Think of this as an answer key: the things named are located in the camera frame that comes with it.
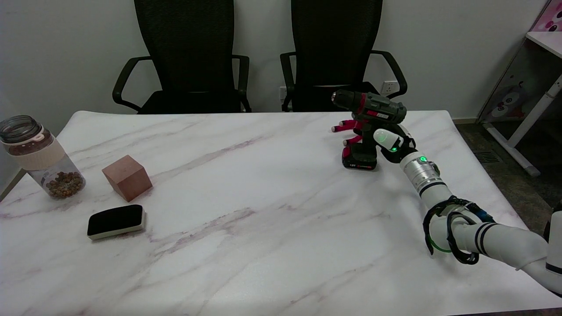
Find green red power screwdriver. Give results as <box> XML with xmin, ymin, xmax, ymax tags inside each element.
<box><xmin>331</xmin><ymin>89</ymin><xmax>407</xmax><ymax>171</ymax></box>

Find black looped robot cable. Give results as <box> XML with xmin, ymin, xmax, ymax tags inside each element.
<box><xmin>422</xmin><ymin>196</ymin><xmax>495</xmax><ymax>266</ymax></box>

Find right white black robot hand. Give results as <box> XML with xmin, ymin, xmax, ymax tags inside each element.
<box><xmin>373</xmin><ymin>124</ymin><xmax>417</xmax><ymax>164</ymax></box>

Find brown wooden cube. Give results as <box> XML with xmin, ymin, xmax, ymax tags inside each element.
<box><xmin>102</xmin><ymin>154</ymin><xmax>153</xmax><ymax>203</ymax></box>

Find pink cartoon picture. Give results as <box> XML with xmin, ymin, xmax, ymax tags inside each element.
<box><xmin>532</xmin><ymin>0</ymin><xmax>562</xmax><ymax>32</ymax></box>

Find red handled pliers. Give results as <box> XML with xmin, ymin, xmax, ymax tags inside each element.
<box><xmin>331</xmin><ymin>119</ymin><xmax>366</xmax><ymax>147</ymax></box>

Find black white board eraser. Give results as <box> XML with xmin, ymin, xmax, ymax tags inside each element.
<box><xmin>87</xmin><ymin>204</ymin><xmax>146</xmax><ymax>241</ymax></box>

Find black mesh office chair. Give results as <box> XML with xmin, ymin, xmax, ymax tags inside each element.
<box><xmin>280</xmin><ymin>0</ymin><xmax>408</xmax><ymax>112</ymax></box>
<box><xmin>112</xmin><ymin>0</ymin><xmax>252</xmax><ymax>115</ymax></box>

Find white desk with cartoon panel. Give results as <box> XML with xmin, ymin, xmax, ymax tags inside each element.
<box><xmin>477</xmin><ymin>32</ymin><xmax>562</xmax><ymax>177</ymax></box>

